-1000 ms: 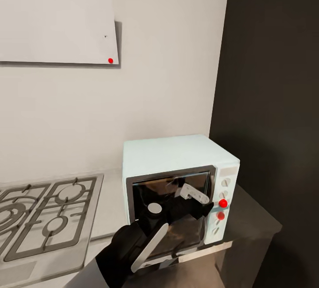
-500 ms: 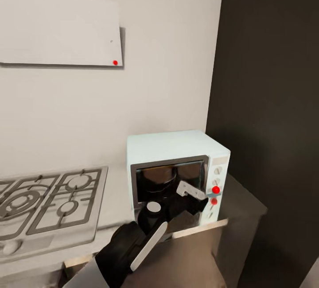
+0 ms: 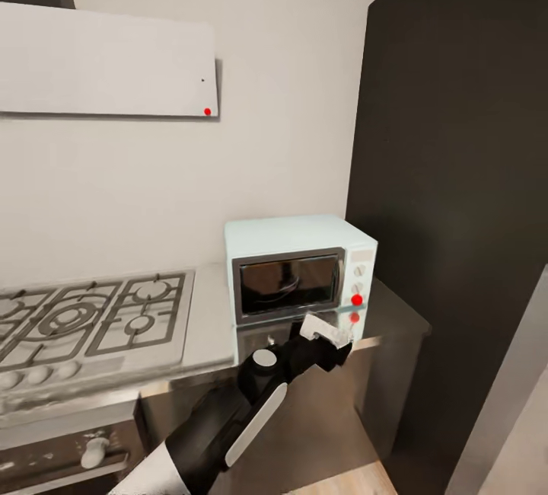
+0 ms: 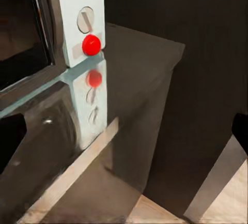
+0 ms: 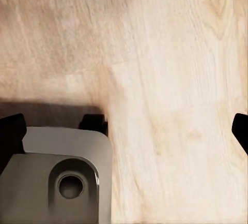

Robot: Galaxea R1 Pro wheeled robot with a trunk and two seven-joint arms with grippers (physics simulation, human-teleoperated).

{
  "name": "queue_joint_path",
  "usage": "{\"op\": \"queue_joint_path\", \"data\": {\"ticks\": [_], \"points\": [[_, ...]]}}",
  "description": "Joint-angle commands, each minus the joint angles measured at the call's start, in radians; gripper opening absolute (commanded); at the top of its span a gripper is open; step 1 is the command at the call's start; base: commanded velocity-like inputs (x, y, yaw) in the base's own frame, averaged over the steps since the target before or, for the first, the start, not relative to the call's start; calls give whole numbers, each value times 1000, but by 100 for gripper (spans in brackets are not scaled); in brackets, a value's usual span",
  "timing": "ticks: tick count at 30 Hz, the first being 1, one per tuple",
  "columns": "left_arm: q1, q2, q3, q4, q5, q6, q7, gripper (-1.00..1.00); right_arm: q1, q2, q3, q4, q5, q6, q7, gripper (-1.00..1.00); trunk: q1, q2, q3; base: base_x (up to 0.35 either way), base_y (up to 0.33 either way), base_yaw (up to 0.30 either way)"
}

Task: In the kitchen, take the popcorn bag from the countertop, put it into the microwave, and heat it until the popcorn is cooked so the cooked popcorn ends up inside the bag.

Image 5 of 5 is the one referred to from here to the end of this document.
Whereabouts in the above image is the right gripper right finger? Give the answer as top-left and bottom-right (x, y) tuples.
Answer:
(231, 113), (248, 155)

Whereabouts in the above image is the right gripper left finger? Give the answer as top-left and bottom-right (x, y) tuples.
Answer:
(0, 113), (27, 175)

